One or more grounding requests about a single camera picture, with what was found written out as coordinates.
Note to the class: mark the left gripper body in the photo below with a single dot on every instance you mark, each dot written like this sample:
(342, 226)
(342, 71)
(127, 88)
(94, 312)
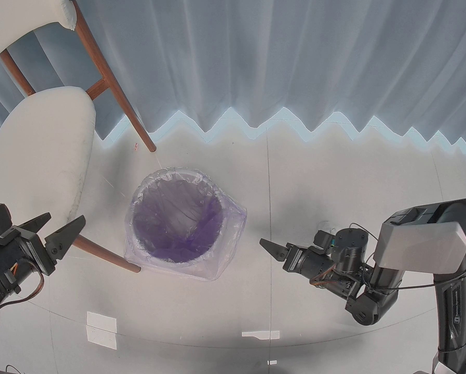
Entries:
(22, 255)

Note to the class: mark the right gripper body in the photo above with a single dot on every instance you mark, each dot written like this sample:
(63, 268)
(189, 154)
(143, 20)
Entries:
(312, 265)

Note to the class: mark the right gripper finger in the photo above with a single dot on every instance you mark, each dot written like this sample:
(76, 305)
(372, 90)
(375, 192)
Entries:
(277, 251)

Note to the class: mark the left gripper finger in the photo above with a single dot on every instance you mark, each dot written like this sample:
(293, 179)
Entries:
(59, 244)
(36, 228)

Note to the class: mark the purple plastic bag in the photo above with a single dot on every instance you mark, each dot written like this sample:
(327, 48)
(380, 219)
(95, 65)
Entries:
(178, 224)

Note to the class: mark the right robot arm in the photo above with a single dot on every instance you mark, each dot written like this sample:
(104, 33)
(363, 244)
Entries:
(416, 240)

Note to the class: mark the white trash bin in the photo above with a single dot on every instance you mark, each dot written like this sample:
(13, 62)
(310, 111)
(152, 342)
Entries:
(207, 177)

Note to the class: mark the crumpled white paper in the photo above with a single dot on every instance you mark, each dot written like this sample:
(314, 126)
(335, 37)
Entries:
(324, 224)

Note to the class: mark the white cushioned wooden chair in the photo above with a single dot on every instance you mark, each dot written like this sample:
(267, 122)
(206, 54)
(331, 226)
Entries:
(42, 150)

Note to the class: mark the pale blue curtain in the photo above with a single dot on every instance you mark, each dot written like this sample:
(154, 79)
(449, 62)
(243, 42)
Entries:
(275, 45)

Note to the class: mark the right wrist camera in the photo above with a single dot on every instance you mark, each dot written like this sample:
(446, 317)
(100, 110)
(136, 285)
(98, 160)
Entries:
(323, 240)

